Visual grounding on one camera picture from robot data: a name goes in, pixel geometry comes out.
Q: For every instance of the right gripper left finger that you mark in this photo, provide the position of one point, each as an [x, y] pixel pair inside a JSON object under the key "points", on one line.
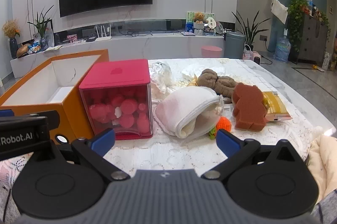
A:
{"points": [[91, 153]]}

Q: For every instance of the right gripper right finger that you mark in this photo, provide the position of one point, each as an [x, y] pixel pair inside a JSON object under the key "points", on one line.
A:
{"points": [[239, 153]]}

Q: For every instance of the orange crochet carrot toy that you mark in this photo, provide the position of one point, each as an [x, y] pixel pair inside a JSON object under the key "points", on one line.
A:
{"points": [[223, 123]]}

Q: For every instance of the brown bear-shaped sponge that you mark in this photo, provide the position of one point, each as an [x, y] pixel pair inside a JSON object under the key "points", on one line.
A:
{"points": [[249, 111]]}

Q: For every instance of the yellow snack packet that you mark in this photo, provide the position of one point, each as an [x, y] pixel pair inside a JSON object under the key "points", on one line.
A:
{"points": [[276, 110]]}

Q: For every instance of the white cloth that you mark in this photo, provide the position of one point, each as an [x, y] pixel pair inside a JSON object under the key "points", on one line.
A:
{"points": [[189, 113]]}

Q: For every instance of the brown fluffy towel bundle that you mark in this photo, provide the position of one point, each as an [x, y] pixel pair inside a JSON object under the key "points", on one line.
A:
{"points": [[222, 85]]}

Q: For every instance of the orange storage box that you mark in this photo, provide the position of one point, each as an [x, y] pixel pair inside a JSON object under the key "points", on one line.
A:
{"points": [[52, 89]]}

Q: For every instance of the red transparent ball box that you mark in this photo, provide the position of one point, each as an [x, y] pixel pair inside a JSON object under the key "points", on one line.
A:
{"points": [[117, 95]]}

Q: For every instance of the cream blanket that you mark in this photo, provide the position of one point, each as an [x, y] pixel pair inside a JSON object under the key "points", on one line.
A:
{"points": [[322, 164]]}

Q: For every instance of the pink small heater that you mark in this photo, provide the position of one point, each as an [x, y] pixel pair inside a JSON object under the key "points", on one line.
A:
{"points": [[255, 57]]}

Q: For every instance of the crinkled clear plastic bag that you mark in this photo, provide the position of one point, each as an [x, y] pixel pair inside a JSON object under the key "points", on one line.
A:
{"points": [[160, 76]]}

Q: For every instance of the pink round stool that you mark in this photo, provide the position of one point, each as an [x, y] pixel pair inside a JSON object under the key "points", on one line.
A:
{"points": [[210, 51]]}

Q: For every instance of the dried orange flower vase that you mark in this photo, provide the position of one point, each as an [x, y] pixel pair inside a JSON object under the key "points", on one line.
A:
{"points": [[11, 30]]}

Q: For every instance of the blue water jug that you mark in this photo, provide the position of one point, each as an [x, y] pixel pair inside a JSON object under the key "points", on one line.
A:
{"points": [[282, 49]]}

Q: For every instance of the grey trash bin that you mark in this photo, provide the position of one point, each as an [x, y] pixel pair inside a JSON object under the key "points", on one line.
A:
{"points": [[234, 45]]}

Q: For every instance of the white wifi router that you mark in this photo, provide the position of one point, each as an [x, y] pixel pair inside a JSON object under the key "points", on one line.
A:
{"points": [[101, 33]]}

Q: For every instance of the green plant in vase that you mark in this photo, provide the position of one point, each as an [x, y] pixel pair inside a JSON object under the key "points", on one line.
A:
{"points": [[40, 22]]}

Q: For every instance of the tall green floor plant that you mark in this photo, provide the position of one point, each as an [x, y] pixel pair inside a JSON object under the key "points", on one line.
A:
{"points": [[249, 29]]}

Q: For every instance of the white tv console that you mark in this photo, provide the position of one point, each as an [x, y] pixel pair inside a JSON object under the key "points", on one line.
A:
{"points": [[136, 39]]}

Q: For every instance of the grey drawer cabinet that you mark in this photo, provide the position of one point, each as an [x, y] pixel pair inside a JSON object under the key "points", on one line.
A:
{"points": [[313, 43]]}

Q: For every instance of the small teddy bear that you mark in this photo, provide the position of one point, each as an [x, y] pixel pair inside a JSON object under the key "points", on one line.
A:
{"points": [[199, 18]]}

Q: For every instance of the white hanging tote bag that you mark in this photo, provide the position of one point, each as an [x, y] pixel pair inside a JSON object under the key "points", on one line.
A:
{"points": [[279, 10]]}

